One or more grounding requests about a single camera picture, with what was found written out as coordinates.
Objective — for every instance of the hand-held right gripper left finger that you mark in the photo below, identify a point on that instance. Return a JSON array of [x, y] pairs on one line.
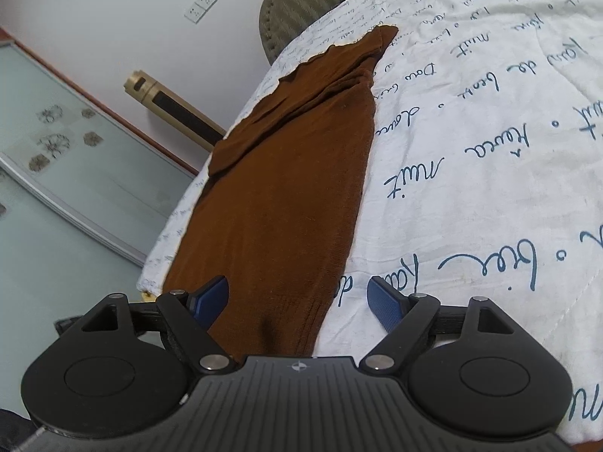
[[213, 294]]

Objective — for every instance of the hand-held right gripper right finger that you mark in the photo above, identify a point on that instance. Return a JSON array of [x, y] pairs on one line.
[[382, 302]]

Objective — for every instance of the brown knit sweater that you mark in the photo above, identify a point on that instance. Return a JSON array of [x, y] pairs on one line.
[[292, 197]]

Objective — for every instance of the white script-printed bed quilt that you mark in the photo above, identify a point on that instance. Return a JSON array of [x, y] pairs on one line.
[[471, 150]]

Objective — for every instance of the gold tower air conditioner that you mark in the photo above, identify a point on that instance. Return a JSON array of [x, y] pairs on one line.
[[174, 109]]

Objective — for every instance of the frosted glass floral wardrobe door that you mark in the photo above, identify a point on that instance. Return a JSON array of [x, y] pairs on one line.
[[70, 165]]

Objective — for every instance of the green striped headboard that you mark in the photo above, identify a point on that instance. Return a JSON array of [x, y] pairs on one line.
[[301, 4]]

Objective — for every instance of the white wall socket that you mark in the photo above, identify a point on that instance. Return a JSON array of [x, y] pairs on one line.
[[194, 13], [208, 0]]

